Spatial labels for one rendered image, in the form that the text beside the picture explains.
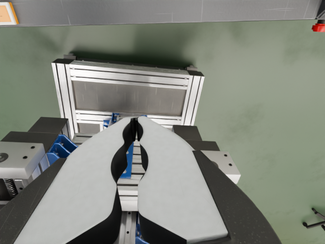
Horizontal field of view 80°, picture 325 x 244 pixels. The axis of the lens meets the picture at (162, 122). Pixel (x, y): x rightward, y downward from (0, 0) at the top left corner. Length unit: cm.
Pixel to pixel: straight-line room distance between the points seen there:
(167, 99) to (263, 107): 84
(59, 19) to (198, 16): 23
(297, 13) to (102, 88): 101
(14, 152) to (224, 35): 125
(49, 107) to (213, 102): 121
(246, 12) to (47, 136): 58
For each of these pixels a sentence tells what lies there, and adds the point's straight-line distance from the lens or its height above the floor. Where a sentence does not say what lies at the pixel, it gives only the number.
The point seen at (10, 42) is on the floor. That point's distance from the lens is 157.
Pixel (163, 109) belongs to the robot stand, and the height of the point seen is 21.
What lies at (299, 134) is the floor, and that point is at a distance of 211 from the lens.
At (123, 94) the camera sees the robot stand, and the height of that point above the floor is 21.
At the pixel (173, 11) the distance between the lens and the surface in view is 37.
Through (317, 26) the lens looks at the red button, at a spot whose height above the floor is 81.
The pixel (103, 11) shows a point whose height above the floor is 95.
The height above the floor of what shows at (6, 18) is 96.
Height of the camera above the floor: 132
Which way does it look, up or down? 58 degrees down
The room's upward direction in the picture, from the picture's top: 172 degrees clockwise
